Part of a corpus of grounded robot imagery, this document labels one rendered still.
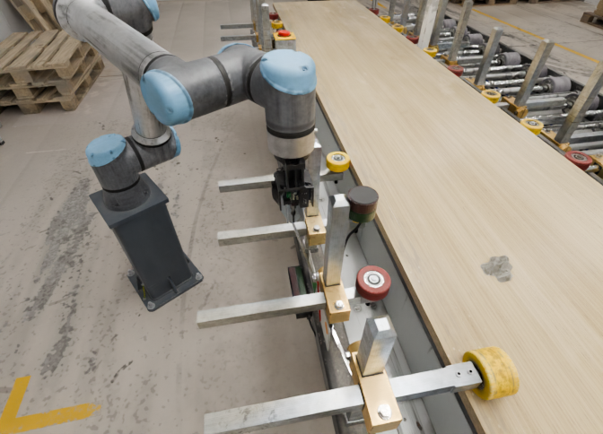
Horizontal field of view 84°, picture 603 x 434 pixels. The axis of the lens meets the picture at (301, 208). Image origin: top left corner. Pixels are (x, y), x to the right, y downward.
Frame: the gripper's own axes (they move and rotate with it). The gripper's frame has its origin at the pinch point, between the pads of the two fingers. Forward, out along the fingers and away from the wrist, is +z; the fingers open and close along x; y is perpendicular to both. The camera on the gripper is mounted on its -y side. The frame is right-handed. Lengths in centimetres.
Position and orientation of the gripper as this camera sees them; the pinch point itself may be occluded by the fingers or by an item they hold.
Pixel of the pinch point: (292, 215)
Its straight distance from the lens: 80.1
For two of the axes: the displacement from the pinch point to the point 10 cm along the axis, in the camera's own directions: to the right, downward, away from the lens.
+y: 1.7, 6.6, -7.4
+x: 9.9, -1.2, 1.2
